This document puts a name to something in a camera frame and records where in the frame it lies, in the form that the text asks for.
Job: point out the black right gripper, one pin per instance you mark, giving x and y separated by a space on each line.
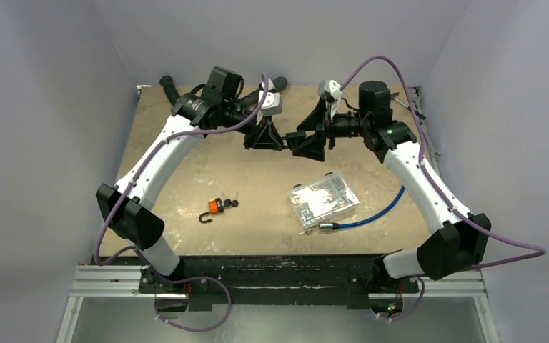
327 127

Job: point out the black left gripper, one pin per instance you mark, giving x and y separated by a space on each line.
264 136

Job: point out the black padlock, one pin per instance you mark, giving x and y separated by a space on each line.
294 139

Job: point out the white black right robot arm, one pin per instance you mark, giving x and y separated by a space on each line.
458 237

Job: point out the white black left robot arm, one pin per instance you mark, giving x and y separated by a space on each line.
212 108

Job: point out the clear plastic parts box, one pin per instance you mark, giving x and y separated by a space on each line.
322 200

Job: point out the orange padlock with keys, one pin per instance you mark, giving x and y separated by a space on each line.
218 206

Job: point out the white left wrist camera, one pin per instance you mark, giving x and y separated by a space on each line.
272 104

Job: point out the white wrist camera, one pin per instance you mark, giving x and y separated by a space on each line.
272 104
330 91

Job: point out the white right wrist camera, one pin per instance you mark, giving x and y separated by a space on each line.
330 91

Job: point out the black aluminium base frame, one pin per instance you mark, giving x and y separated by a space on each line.
309 280

